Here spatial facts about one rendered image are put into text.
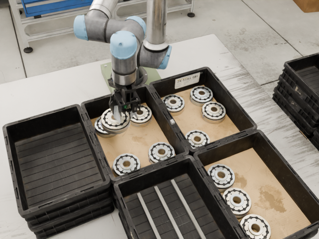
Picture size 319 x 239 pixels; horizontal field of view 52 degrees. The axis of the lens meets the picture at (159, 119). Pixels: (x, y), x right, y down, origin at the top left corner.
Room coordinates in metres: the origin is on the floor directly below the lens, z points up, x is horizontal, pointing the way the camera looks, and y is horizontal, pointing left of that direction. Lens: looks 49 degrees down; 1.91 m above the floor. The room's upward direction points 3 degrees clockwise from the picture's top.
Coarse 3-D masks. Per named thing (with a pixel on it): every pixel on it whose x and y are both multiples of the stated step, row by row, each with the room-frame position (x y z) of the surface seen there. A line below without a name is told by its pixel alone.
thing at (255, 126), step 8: (192, 72) 1.13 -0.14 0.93; (160, 80) 1.06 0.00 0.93; (168, 80) 1.07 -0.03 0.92; (216, 80) 1.08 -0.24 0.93; (152, 88) 1.01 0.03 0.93; (224, 88) 1.03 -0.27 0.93; (232, 96) 0.98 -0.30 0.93; (176, 128) 0.80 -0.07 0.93; (256, 128) 0.82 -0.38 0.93; (184, 136) 0.76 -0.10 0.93; (232, 136) 0.77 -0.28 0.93; (208, 144) 0.73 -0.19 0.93; (192, 152) 0.69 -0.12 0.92
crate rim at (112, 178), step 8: (136, 88) 1.01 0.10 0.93; (104, 96) 0.95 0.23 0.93; (152, 96) 0.96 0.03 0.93; (160, 104) 0.92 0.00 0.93; (88, 120) 0.82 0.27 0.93; (168, 120) 0.84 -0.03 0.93; (96, 136) 0.74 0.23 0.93; (176, 136) 0.76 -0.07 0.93; (96, 144) 0.71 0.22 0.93; (184, 144) 0.72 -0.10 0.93; (184, 152) 0.69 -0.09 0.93; (104, 160) 0.64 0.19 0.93; (168, 160) 0.65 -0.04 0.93; (144, 168) 0.61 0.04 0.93; (112, 176) 0.58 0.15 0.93; (120, 176) 0.58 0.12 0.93; (128, 176) 0.58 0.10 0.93
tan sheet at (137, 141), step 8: (144, 104) 1.01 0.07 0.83; (152, 120) 0.92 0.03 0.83; (136, 128) 0.87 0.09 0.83; (144, 128) 0.87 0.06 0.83; (152, 128) 0.88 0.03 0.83; (120, 136) 0.83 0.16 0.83; (128, 136) 0.83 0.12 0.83; (136, 136) 0.83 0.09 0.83; (144, 136) 0.83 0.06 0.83; (152, 136) 0.83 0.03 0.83; (160, 136) 0.83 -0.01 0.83; (104, 144) 0.78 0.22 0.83; (112, 144) 0.78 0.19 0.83; (120, 144) 0.78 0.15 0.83; (128, 144) 0.79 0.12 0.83; (136, 144) 0.79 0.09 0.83; (144, 144) 0.79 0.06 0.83; (152, 144) 0.79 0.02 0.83; (104, 152) 0.74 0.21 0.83; (112, 152) 0.74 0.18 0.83; (120, 152) 0.75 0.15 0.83; (128, 152) 0.75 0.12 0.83; (136, 152) 0.75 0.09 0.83; (144, 152) 0.75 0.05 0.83; (112, 160) 0.71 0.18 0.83; (144, 160) 0.71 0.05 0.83
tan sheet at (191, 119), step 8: (192, 88) 1.13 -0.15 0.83; (184, 96) 1.07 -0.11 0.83; (192, 104) 1.02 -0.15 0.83; (184, 112) 0.97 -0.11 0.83; (192, 112) 0.97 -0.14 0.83; (200, 112) 0.98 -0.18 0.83; (176, 120) 0.92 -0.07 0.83; (184, 120) 0.93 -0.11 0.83; (192, 120) 0.93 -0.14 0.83; (200, 120) 0.93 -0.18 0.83; (224, 120) 0.94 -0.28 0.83; (184, 128) 0.88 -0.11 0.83; (192, 128) 0.89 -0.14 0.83; (200, 128) 0.89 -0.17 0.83; (208, 128) 0.89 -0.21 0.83; (216, 128) 0.89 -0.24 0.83; (224, 128) 0.89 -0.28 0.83; (232, 128) 0.89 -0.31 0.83; (216, 136) 0.85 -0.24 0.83; (224, 136) 0.85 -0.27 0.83
